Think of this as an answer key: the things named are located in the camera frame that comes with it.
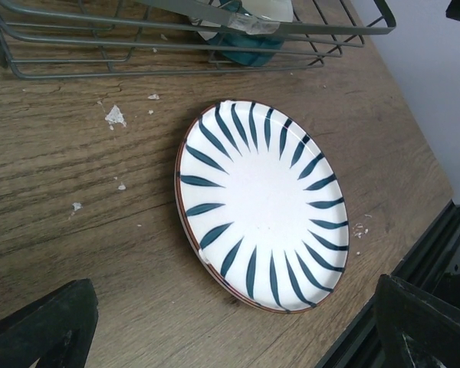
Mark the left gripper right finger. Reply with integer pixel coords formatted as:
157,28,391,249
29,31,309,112
374,274,460,367

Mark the white bowl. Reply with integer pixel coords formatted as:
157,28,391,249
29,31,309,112
198,0,294,67

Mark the wire dish rack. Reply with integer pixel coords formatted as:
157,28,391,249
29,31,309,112
0,1,396,80

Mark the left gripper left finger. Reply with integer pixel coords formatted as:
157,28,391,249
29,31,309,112
0,279,98,367

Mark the striped rim ceramic plate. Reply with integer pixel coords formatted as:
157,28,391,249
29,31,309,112
174,100,350,314

